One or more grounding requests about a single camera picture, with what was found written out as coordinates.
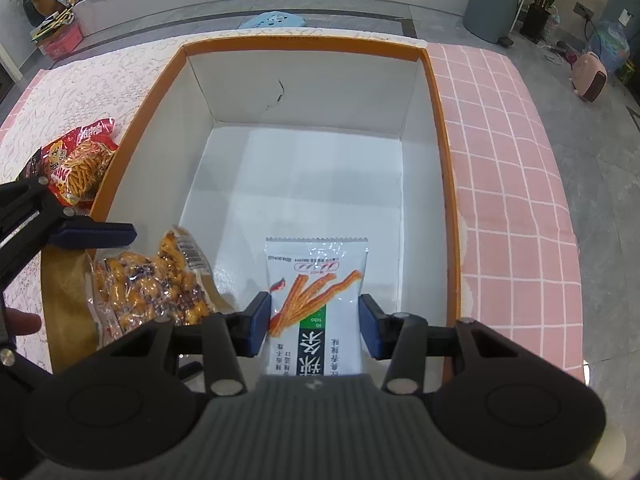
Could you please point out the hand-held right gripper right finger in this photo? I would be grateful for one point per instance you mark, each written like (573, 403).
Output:
(370, 327)

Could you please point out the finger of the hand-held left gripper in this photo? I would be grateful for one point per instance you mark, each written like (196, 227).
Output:
(95, 234)

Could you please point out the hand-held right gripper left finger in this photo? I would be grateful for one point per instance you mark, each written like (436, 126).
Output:
(260, 324)

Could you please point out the red noodle snack packet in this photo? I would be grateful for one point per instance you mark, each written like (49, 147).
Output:
(82, 170)

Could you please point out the clear nut snack packet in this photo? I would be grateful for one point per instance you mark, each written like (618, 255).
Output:
(145, 285)

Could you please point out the white snack packet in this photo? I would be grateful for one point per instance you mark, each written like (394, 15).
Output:
(320, 270)

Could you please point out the orange cardboard box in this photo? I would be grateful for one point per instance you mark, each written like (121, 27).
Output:
(310, 170)

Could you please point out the person's left hand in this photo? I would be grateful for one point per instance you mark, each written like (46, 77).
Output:
(21, 322)

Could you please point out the dark brown snack packet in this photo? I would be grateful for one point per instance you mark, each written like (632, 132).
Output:
(29, 166)

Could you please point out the pink storage box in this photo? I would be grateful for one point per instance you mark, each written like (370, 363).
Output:
(61, 42)

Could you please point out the blue plastic stool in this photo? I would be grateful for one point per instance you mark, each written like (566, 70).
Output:
(272, 21)

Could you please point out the pink space heater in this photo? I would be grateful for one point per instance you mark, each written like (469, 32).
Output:
(592, 77)

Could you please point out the grey trash bin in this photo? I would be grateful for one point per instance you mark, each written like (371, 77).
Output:
(495, 0)

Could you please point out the blue water bottle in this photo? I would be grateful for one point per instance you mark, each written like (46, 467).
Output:
(611, 45)

